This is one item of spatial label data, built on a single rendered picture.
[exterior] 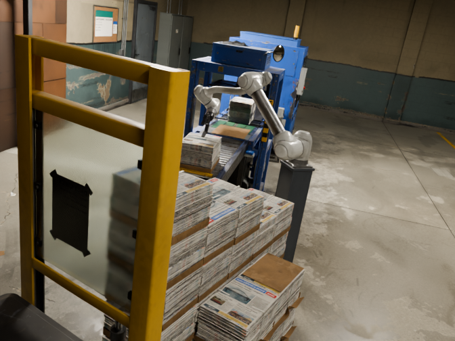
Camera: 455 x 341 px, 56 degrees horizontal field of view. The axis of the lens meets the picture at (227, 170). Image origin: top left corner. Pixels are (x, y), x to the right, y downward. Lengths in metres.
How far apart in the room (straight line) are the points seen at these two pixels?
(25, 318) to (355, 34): 10.94
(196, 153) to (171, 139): 2.15
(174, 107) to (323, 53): 10.78
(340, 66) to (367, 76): 0.73
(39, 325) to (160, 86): 1.08
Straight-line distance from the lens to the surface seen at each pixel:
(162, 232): 1.44
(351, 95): 12.09
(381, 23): 12.04
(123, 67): 1.40
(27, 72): 1.76
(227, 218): 2.24
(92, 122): 1.54
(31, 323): 1.93
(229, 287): 2.50
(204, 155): 3.45
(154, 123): 1.32
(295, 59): 6.84
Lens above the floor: 2.01
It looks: 19 degrees down
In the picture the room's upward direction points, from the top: 9 degrees clockwise
